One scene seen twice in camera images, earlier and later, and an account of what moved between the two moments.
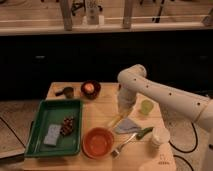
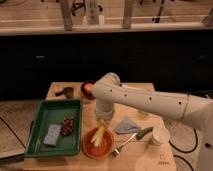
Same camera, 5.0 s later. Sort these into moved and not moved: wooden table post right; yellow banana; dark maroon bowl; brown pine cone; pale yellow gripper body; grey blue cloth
Moved: pale yellow gripper body; yellow banana
Not moved: wooden table post right; dark maroon bowl; grey blue cloth; brown pine cone
